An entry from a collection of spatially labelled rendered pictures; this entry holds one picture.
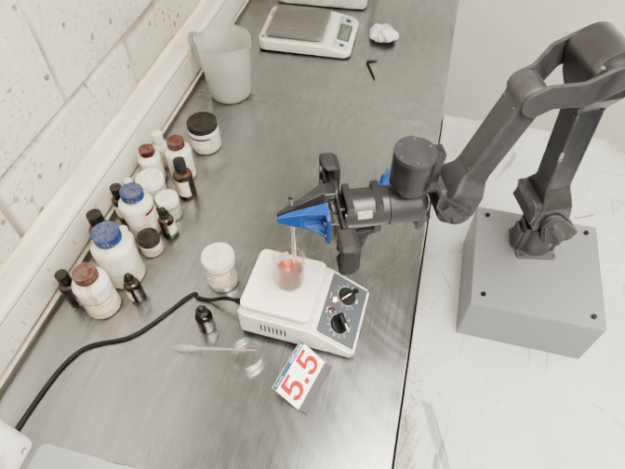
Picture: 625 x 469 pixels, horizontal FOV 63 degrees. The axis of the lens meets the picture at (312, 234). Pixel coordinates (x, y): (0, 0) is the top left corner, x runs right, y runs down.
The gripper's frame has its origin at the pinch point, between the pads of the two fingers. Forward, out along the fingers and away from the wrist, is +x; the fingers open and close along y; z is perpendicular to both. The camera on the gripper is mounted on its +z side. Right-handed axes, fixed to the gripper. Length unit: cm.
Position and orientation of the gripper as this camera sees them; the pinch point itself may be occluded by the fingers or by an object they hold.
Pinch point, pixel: (301, 214)
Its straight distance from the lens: 72.4
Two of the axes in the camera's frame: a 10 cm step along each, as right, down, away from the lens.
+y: -1.5, -7.8, 6.1
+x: -9.9, 1.2, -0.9
